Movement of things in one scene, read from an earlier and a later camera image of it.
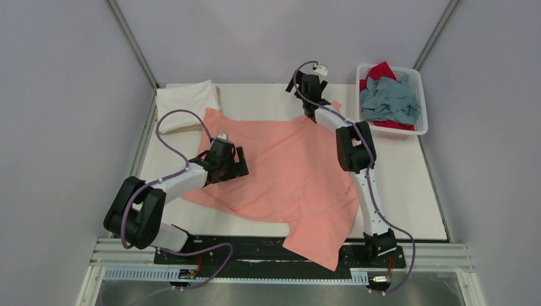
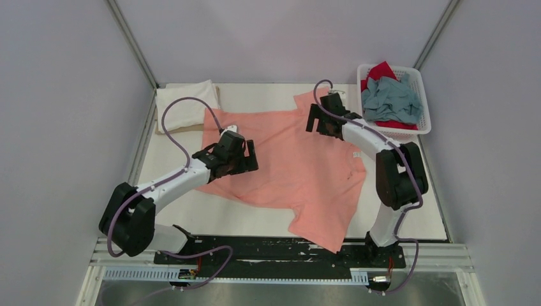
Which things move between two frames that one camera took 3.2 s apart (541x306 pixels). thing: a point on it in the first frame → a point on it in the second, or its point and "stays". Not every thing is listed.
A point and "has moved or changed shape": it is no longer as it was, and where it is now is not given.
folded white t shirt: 197,97 stays
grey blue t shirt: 388,100 stays
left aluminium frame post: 130,41 stays
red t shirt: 380,71 stays
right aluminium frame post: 436,33 stays
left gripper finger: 242,168 → 251,162
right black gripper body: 301,89 → 324,127
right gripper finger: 291,83 → 316,111
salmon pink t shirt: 295,174 has moved or changed shape
